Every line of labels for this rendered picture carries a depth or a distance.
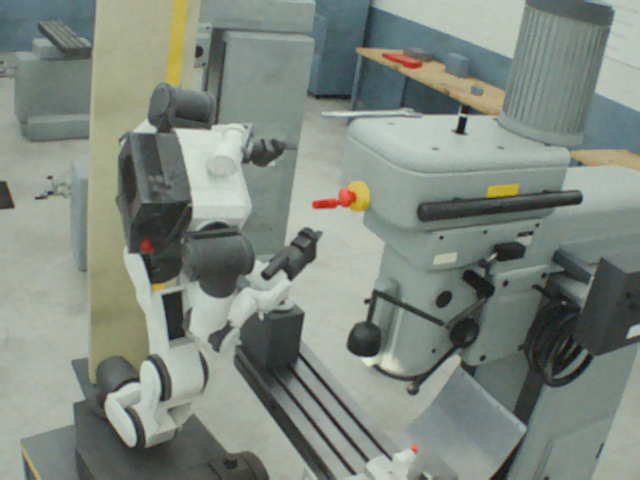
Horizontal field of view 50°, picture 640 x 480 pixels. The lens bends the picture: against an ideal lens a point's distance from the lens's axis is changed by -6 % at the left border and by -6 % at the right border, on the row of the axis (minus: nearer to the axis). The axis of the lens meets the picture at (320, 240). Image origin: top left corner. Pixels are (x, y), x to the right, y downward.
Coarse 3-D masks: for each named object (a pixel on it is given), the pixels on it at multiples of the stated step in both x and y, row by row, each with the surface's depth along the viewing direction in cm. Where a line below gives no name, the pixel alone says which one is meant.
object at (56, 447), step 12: (48, 432) 256; (60, 432) 258; (72, 432) 259; (24, 444) 248; (36, 444) 250; (48, 444) 251; (60, 444) 252; (72, 444) 253; (24, 456) 250; (36, 456) 244; (48, 456) 245; (60, 456) 247; (72, 456) 248; (24, 468) 255; (36, 468) 239; (48, 468) 240; (60, 468) 241; (72, 468) 243
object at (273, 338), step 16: (240, 288) 232; (256, 288) 230; (288, 304) 224; (256, 320) 225; (272, 320) 217; (288, 320) 221; (240, 336) 236; (256, 336) 227; (272, 336) 220; (288, 336) 224; (256, 352) 228; (272, 352) 223; (288, 352) 227
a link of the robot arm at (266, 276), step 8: (280, 256) 203; (288, 256) 204; (256, 264) 205; (264, 264) 205; (272, 264) 201; (280, 264) 202; (288, 264) 206; (296, 264) 208; (256, 272) 203; (264, 272) 199; (272, 272) 200; (280, 272) 204; (288, 272) 206; (296, 272) 208; (248, 280) 205; (256, 280) 203; (264, 280) 203; (272, 280) 202; (280, 280) 202; (264, 288) 203; (272, 288) 202
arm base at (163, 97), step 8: (160, 88) 178; (168, 88) 177; (152, 96) 180; (160, 96) 178; (168, 96) 176; (176, 96) 176; (208, 96) 186; (152, 104) 180; (160, 104) 178; (168, 104) 176; (152, 112) 180; (160, 112) 177; (208, 112) 185; (152, 120) 181; (160, 120) 179; (168, 120) 176; (176, 120) 178; (184, 120) 179; (208, 120) 186; (168, 128) 180; (176, 128) 178; (208, 128) 186
